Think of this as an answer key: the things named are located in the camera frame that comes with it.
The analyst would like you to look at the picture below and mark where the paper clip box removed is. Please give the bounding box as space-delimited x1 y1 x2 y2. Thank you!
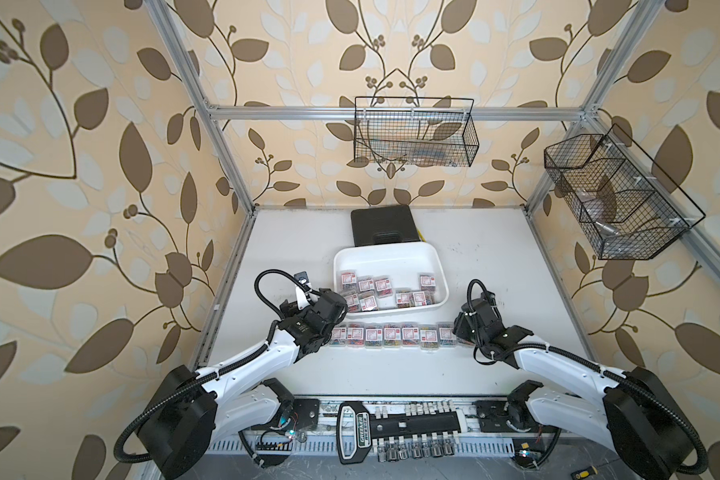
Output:
419 325 440 351
437 323 458 348
347 323 366 348
364 324 384 349
401 323 420 347
329 326 348 347
383 323 402 348

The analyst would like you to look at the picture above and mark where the white plastic storage tray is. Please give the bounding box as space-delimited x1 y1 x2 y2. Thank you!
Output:
333 242 450 320

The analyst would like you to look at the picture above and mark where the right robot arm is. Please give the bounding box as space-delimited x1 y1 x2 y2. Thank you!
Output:
453 292 709 479

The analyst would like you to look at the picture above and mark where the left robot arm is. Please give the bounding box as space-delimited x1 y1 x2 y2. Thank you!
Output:
113 269 349 479

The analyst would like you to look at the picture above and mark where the black socket set holder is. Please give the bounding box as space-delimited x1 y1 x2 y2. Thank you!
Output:
335 401 468 465

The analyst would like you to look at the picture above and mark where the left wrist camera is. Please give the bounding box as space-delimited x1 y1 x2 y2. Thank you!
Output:
294 271 311 287

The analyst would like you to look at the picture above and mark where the yellow handled screwdriver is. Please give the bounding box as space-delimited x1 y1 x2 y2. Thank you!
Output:
570 466 598 480

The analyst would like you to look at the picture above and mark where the black wire basket right wall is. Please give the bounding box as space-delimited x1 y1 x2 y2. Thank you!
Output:
544 124 706 260

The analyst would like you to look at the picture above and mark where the black wire basket wall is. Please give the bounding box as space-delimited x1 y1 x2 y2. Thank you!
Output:
544 124 706 260
353 95 480 168

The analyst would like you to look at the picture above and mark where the black wire basket back wall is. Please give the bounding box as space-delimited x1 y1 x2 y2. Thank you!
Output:
353 95 480 168

